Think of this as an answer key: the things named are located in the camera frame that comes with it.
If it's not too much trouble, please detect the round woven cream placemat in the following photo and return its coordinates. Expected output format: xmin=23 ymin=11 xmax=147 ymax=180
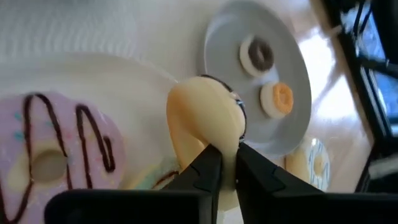
xmin=0 ymin=0 xmax=231 ymax=94

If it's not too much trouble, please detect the grey round plate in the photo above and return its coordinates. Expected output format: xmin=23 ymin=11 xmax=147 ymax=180
xmin=203 ymin=0 xmax=313 ymax=156

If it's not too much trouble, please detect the small chocolate sprinkled donut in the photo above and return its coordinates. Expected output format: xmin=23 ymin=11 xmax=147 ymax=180
xmin=238 ymin=34 xmax=276 ymax=78

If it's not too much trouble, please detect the large pink drizzled donut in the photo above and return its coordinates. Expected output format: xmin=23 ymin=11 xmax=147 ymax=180
xmin=0 ymin=91 xmax=127 ymax=224

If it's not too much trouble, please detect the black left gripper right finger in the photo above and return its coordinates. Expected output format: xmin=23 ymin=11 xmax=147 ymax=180
xmin=235 ymin=142 xmax=326 ymax=224

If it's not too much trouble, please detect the small orange sprinkled donut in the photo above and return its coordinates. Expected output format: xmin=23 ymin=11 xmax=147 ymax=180
xmin=259 ymin=81 xmax=295 ymax=119

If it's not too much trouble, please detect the white round plate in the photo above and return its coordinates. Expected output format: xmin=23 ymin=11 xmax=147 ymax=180
xmin=0 ymin=51 xmax=187 ymax=224

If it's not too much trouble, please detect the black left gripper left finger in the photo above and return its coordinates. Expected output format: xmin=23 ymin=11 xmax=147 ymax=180
xmin=167 ymin=143 xmax=223 ymax=224

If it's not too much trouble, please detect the large blue white glazed donut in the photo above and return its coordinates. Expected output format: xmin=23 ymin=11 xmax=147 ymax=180
xmin=284 ymin=136 xmax=331 ymax=192

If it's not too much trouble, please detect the large mint iced donut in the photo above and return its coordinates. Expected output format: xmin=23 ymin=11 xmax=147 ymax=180
xmin=119 ymin=155 xmax=181 ymax=191

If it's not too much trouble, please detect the large dark iced donut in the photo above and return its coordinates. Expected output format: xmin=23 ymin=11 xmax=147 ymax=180
xmin=165 ymin=74 xmax=248 ymax=224

